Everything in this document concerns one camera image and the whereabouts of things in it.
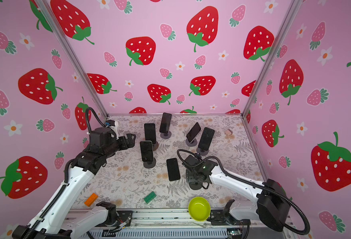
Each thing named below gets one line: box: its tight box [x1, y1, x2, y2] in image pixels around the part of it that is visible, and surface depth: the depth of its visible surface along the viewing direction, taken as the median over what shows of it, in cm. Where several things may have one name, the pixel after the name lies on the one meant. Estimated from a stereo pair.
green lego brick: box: [143, 190, 158, 205], surface depth 82 cm
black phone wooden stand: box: [144, 122, 157, 144], surface depth 97 cm
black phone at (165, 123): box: [159, 112, 173, 134], surface depth 105 cm
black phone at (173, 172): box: [166, 157, 181, 182], surface depth 92 cm
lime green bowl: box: [187, 196, 211, 222], surface depth 77 cm
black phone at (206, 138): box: [197, 126, 215, 151], surface depth 94 cm
